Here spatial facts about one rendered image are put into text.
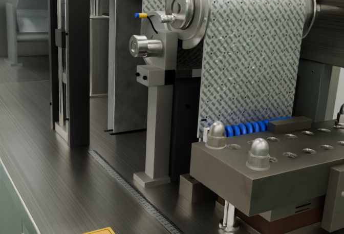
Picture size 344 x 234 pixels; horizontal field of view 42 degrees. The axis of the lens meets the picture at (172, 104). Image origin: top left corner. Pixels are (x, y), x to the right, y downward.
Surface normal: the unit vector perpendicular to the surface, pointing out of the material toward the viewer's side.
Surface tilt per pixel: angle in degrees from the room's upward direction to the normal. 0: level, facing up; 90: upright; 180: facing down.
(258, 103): 90
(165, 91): 90
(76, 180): 0
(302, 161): 0
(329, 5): 90
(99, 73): 90
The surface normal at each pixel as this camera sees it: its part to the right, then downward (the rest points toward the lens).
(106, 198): 0.05, -0.96
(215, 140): -0.49, 0.22
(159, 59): -0.86, 0.10
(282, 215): 0.51, 0.26
